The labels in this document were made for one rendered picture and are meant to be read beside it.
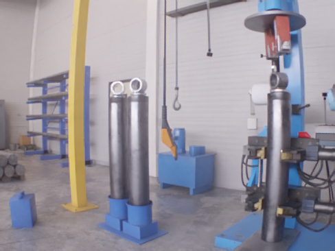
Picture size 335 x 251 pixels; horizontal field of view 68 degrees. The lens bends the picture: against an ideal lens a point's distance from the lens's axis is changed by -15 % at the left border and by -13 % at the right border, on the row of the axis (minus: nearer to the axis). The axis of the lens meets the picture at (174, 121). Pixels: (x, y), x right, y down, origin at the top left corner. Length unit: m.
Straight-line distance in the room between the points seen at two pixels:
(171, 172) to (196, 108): 1.31
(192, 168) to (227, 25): 2.58
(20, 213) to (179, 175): 2.65
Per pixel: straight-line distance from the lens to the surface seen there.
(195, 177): 4.59
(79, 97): 3.88
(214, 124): 5.15
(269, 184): 2.50
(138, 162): 2.84
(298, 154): 2.38
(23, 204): 3.39
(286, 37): 2.38
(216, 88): 5.14
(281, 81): 2.46
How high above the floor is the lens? 1.27
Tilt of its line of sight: 1 degrees down
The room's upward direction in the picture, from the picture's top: straight up
